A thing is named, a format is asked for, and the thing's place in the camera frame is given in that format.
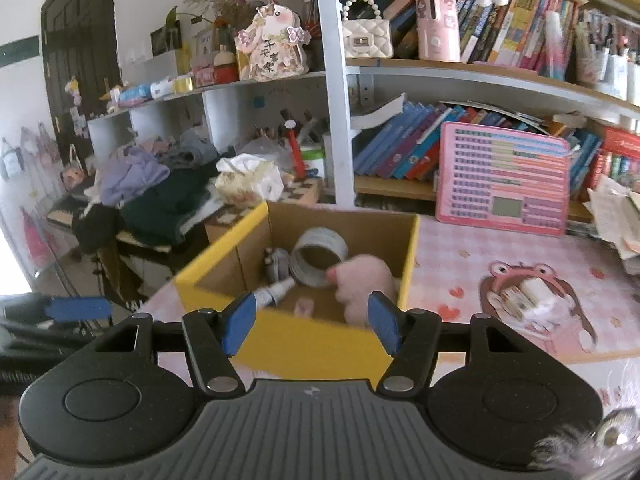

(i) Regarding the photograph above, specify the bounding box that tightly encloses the dark blue white bottle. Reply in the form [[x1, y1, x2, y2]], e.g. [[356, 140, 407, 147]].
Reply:
[[253, 276, 296, 310]]

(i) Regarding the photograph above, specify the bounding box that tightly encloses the pink plush pig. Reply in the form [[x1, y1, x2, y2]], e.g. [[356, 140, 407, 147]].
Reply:
[[326, 255, 400, 327]]

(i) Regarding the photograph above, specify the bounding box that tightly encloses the toy car grey purple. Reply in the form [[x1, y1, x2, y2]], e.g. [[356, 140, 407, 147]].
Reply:
[[264, 247, 290, 284]]

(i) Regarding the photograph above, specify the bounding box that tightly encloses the small card box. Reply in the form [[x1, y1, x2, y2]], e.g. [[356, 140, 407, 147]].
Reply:
[[500, 286, 535, 321]]

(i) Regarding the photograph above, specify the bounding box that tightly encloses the white tape roll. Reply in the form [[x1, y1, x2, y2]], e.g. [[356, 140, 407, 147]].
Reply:
[[290, 226, 349, 288]]

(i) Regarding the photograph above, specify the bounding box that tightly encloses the large white charger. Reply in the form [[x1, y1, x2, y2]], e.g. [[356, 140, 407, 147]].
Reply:
[[520, 278, 556, 312]]

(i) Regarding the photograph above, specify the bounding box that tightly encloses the pink stick tube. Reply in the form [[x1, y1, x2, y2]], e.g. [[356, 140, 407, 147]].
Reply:
[[294, 297, 314, 318]]

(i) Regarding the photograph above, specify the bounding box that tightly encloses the yellow cardboard box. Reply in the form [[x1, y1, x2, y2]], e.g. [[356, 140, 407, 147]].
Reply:
[[175, 202, 420, 382]]

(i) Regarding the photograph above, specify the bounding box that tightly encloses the pile of clothes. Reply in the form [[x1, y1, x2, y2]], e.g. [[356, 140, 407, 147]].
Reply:
[[72, 129, 234, 254]]

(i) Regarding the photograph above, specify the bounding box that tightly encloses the white tissue pack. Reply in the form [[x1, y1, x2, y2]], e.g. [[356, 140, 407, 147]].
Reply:
[[215, 154, 284, 208]]

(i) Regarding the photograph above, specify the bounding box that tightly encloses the pink checkered table mat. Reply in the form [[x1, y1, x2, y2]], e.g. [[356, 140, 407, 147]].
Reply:
[[139, 204, 640, 411]]

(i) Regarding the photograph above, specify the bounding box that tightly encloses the pink keyboard learning tablet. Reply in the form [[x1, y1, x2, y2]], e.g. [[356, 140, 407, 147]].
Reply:
[[436, 122, 570, 236]]

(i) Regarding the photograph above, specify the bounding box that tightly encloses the white shelf unit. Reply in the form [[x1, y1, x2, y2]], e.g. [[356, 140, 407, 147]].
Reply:
[[89, 0, 639, 207]]

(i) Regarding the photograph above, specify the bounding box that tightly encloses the row of blue books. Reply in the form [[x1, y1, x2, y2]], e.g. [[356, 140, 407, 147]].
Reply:
[[354, 102, 512, 182]]

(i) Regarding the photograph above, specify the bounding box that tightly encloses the stack of papers and books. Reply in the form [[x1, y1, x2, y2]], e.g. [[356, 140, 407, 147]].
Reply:
[[586, 176, 640, 276]]

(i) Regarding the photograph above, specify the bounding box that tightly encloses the red dictionary box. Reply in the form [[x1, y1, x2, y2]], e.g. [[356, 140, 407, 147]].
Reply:
[[601, 127, 640, 160]]

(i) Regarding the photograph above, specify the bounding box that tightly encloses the pink paper ornament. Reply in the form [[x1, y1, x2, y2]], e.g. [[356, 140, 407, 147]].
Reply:
[[234, 3, 311, 82]]

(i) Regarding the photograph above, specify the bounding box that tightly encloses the white quilted handbag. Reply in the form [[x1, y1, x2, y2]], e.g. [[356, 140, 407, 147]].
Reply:
[[342, 0, 394, 58]]

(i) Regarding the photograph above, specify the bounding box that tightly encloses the pink cylinder container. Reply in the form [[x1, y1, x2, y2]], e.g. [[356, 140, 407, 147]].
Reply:
[[416, 0, 460, 63]]

